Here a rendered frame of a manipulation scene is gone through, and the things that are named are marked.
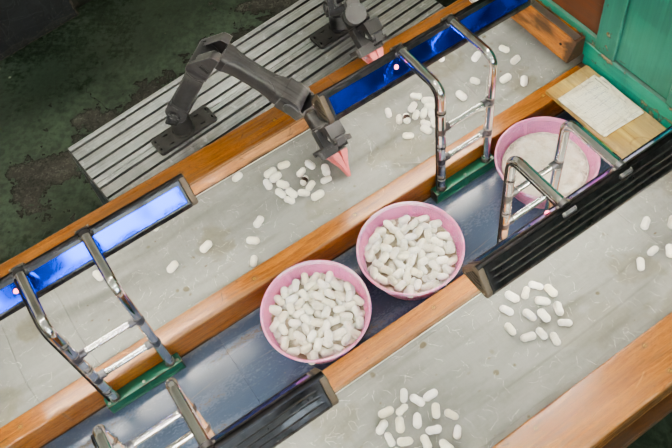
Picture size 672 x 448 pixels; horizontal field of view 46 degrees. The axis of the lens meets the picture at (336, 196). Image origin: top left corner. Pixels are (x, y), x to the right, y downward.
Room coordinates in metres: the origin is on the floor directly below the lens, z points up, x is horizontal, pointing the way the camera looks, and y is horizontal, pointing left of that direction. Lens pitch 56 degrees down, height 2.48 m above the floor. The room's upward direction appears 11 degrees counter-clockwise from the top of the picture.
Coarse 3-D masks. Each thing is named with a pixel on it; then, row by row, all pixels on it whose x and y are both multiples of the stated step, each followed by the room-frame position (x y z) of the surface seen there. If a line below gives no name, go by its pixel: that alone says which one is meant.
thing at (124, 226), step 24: (168, 192) 1.04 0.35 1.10; (192, 192) 1.04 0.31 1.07; (120, 216) 1.00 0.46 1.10; (144, 216) 1.00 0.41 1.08; (168, 216) 1.01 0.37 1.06; (72, 240) 0.96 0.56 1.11; (96, 240) 0.96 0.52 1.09; (120, 240) 0.96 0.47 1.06; (24, 264) 0.92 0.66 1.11; (48, 264) 0.92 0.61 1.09; (72, 264) 0.92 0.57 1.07; (0, 288) 0.88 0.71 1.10; (48, 288) 0.89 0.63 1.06; (0, 312) 0.85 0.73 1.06
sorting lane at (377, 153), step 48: (528, 48) 1.57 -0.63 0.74; (384, 96) 1.49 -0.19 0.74; (432, 96) 1.46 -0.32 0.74; (480, 96) 1.43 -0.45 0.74; (288, 144) 1.39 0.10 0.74; (384, 144) 1.33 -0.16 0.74; (432, 144) 1.29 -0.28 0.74; (240, 192) 1.26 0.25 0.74; (336, 192) 1.20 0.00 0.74; (144, 240) 1.17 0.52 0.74; (192, 240) 1.14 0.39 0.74; (240, 240) 1.11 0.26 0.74; (288, 240) 1.08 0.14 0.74; (96, 288) 1.05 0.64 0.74; (144, 288) 1.03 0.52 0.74; (192, 288) 1.00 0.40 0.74; (0, 336) 0.97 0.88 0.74; (96, 336) 0.92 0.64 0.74; (144, 336) 0.89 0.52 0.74; (0, 384) 0.84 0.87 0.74; (48, 384) 0.82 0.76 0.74
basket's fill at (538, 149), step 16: (512, 144) 1.25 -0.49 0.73; (528, 144) 1.24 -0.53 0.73; (544, 144) 1.22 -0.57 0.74; (576, 144) 1.21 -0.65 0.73; (528, 160) 1.19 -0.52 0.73; (544, 160) 1.17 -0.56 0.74; (576, 160) 1.16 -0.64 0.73; (544, 176) 1.12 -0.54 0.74; (576, 176) 1.11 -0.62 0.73; (528, 192) 1.09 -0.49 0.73; (560, 192) 1.07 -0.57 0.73
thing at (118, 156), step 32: (320, 0) 2.01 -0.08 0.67; (384, 0) 1.97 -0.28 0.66; (416, 0) 1.93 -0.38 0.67; (256, 32) 1.93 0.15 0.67; (288, 32) 1.90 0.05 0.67; (384, 32) 1.81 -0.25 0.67; (288, 64) 1.77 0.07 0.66; (320, 64) 1.73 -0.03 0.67; (160, 96) 1.73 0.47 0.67; (224, 96) 1.68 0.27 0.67; (256, 96) 1.65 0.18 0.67; (128, 128) 1.64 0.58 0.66; (160, 128) 1.60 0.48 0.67; (224, 128) 1.55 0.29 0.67; (96, 160) 1.53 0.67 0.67; (128, 160) 1.50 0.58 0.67; (160, 160) 1.48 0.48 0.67
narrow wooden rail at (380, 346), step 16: (448, 288) 0.85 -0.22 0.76; (464, 288) 0.84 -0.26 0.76; (432, 304) 0.82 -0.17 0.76; (448, 304) 0.81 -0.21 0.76; (400, 320) 0.79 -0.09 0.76; (416, 320) 0.78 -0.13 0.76; (432, 320) 0.78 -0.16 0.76; (384, 336) 0.76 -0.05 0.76; (400, 336) 0.75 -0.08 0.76; (416, 336) 0.75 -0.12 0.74; (352, 352) 0.74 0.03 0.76; (368, 352) 0.73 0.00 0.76; (384, 352) 0.72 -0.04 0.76; (336, 368) 0.71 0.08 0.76; (352, 368) 0.70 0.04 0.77; (368, 368) 0.70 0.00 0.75; (336, 384) 0.67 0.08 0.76
